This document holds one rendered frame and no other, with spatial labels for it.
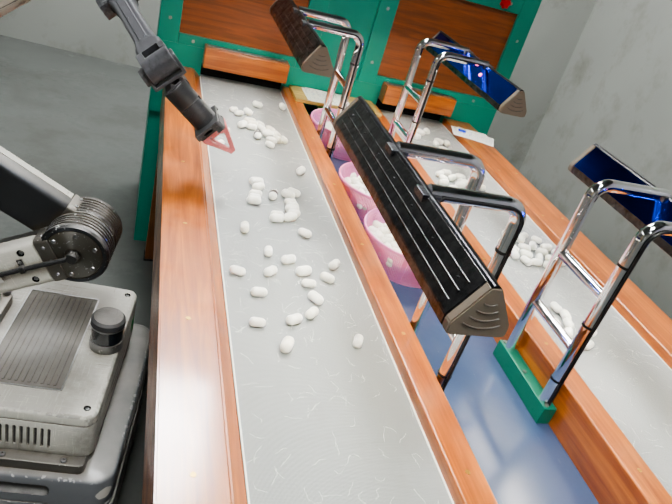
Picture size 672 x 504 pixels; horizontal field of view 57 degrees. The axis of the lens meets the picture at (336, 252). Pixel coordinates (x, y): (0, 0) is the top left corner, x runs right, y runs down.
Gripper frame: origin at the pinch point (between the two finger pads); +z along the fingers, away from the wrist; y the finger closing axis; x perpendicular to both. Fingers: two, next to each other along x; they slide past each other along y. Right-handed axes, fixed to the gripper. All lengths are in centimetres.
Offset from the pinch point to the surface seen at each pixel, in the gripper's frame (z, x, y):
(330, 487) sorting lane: 14, 3, -85
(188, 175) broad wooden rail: -1.0, 12.2, 0.7
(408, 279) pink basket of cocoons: 43, -16, -25
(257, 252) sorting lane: 11.4, 5.1, -26.6
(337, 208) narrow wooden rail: 26.9, -11.3, -6.2
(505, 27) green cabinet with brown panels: 63, -93, 88
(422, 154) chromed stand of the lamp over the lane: 0, -34, -51
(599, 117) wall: 188, -140, 165
